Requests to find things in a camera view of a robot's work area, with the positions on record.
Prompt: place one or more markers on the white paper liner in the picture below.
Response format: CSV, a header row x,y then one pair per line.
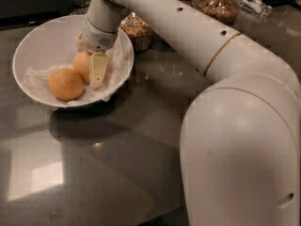
x,y
102,85

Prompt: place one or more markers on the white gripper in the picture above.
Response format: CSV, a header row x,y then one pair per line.
x,y
98,39

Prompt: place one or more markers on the white bowl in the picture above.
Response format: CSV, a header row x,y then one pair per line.
x,y
50,44

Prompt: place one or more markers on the glass jar brown grains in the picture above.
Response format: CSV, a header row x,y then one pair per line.
x,y
224,11

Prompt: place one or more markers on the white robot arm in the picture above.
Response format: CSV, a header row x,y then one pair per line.
x,y
240,138

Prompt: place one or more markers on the dark cabinet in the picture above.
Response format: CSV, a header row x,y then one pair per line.
x,y
27,11

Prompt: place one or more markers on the clear plastic packet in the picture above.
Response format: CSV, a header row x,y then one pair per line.
x,y
255,7

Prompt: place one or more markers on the glass jar mixed cereal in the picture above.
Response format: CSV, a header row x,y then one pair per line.
x,y
139,33

